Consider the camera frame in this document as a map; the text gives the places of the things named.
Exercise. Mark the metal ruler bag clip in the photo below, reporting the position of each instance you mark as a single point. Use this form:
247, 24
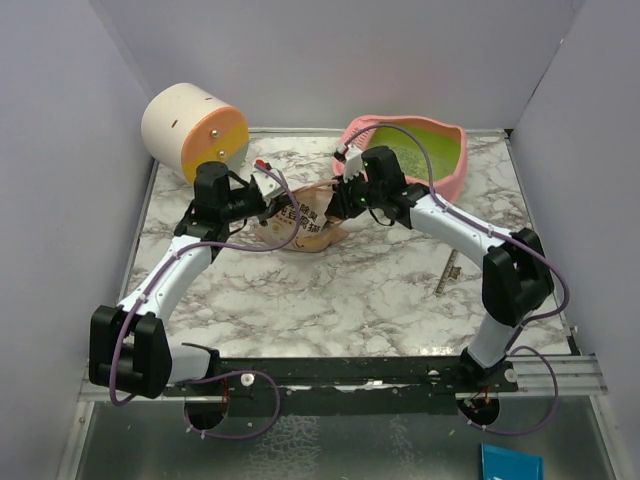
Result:
451, 271

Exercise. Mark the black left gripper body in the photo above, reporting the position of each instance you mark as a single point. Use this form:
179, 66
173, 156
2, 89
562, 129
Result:
244, 205

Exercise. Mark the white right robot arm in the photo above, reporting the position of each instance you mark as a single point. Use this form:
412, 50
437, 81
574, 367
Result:
515, 279

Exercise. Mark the cream round cat scratcher drum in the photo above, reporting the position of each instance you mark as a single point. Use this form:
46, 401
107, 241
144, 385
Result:
184, 126

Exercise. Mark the blue card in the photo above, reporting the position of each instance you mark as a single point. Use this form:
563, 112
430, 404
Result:
504, 464

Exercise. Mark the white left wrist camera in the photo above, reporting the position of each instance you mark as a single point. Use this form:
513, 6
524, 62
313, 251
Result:
268, 180

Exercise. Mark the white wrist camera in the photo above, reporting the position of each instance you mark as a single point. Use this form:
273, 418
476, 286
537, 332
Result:
268, 180
348, 162

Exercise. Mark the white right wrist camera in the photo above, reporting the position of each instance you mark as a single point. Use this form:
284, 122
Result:
348, 162

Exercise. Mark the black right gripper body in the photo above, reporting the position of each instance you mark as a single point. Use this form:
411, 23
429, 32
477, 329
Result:
355, 196

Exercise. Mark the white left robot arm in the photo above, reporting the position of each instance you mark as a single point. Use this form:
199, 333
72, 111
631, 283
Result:
128, 347

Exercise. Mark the green cat litter granules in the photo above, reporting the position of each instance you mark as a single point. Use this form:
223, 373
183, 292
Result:
414, 164

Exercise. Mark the pink green litter box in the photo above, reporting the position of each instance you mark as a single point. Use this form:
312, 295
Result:
446, 144

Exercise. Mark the cat litter paper bag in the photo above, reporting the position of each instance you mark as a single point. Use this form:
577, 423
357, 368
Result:
317, 229

